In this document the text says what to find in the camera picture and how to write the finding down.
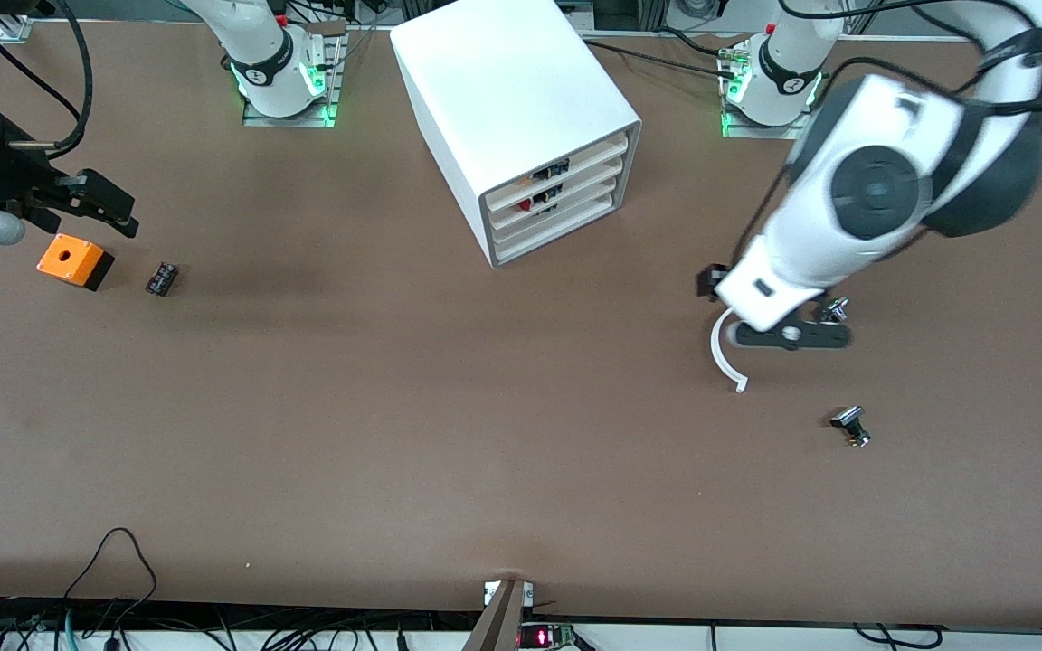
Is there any white plastic drawer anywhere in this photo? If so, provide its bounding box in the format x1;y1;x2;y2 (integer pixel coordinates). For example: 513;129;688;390
485;134;628;216
488;156;626;234
492;194;619;266
490;176;623;250

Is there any black capped switch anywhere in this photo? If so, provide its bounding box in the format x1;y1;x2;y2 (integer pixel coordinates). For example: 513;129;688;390
829;406;872;448

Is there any white curved plastic arc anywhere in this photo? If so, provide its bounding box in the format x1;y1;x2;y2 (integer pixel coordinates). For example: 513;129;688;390
710;307;749;394

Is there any black table cable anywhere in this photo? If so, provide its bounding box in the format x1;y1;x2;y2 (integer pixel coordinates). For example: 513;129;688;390
580;25;750;79

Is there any orange button enclosure box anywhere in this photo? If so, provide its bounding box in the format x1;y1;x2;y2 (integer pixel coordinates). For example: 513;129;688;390
36;232;116;292

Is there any device with red display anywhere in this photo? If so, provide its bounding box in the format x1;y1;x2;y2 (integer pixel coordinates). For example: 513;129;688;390
518;622;578;651

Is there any white drawer cabinet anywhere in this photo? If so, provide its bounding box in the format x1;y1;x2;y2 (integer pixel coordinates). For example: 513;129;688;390
390;0;644;269

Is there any black looped cable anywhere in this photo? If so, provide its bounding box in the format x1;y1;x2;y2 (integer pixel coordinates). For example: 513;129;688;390
62;527;159;627

